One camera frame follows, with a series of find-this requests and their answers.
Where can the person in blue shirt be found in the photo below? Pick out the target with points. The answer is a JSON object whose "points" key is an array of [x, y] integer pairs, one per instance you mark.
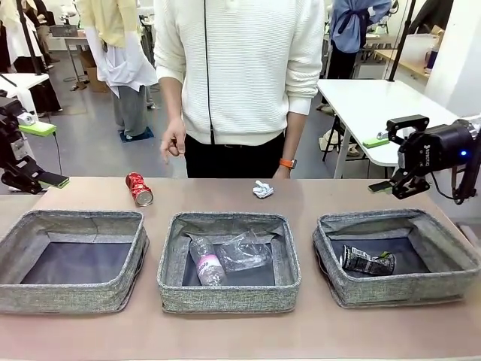
{"points": [[349, 30]]}

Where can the person's right forearm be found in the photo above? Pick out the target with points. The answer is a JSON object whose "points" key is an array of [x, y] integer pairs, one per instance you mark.
{"points": [[171, 97]]}

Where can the grey fabric basket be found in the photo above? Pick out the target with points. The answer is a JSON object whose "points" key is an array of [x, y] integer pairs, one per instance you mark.
{"points": [[225, 297], [394, 289], [67, 297]]}

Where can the crushed clear plastic cup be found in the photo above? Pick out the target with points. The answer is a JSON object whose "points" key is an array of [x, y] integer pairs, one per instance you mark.
{"points": [[244, 253]]}

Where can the black tripod pole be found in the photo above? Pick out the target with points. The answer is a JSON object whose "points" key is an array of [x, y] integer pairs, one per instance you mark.
{"points": [[32, 41]]}

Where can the person in yellow top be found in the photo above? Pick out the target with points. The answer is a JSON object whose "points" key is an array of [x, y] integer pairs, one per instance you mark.
{"points": [[112, 22]]}

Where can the person's white knit sweater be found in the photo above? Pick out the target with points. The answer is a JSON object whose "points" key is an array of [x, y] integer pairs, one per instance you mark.
{"points": [[244, 67]]}

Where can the crushed red can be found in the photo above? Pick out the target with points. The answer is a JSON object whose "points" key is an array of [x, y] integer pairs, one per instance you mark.
{"points": [[138, 188]]}

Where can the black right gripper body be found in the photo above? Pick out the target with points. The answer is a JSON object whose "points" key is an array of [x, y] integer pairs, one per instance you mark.
{"points": [[439, 148]]}

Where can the white desk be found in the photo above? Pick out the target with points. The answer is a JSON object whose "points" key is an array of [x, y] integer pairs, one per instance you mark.
{"points": [[22, 80]]}

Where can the crushed black can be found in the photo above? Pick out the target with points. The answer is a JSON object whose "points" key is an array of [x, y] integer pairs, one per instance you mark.
{"points": [[366, 260]]}

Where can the person's left hand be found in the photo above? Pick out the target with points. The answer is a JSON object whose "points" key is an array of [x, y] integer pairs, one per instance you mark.
{"points": [[283, 173]]}

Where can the black stand pole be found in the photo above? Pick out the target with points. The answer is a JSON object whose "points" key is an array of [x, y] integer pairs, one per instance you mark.
{"points": [[400, 41]]}

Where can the white paper ball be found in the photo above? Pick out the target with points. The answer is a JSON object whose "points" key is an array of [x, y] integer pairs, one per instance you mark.
{"points": [[262, 189]]}

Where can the brown cardboard box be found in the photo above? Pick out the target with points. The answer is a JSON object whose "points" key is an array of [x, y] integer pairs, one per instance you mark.
{"points": [[92, 75]]}

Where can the orange wrist watch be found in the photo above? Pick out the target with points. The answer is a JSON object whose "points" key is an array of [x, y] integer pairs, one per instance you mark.
{"points": [[287, 163]]}

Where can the person's black trousers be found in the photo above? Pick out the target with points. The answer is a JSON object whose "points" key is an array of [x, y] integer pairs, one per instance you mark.
{"points": [[233, 161]]}

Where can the beige cloth bag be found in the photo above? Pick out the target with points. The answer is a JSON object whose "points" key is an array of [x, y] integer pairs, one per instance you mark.
{"points": [[332, 141]]}

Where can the person in white coat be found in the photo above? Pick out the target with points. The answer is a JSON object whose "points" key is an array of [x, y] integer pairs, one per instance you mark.
{"points": [[13, 41]]}

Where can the clear bottle with pink label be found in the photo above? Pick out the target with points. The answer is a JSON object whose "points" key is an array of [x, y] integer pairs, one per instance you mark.
{"points": [[206, 263]]}

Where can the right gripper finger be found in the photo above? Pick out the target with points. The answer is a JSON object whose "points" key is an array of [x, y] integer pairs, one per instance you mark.
{"points": [[407, 186], [407, 122]]}

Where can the white background table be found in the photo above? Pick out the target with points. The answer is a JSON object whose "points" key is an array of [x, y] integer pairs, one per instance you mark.
{"points": [[368, 97]]}

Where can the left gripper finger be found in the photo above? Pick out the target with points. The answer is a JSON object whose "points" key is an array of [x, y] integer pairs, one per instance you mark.
{"points": [[22, 176], [37, 129]]}

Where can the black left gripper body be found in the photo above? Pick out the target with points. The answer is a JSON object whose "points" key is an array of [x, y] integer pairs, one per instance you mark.
{"points": [[9, 143]]}

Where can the person's right hand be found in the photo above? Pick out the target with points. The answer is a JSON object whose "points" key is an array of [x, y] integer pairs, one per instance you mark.
{"points": [[174, 139]]}

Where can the wooden bench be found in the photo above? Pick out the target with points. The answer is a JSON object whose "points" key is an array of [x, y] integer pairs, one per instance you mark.
{"points": [[402, 62]]}

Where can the person's left forearm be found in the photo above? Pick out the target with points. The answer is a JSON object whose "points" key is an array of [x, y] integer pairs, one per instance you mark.
{"points": [[297, 131]]}

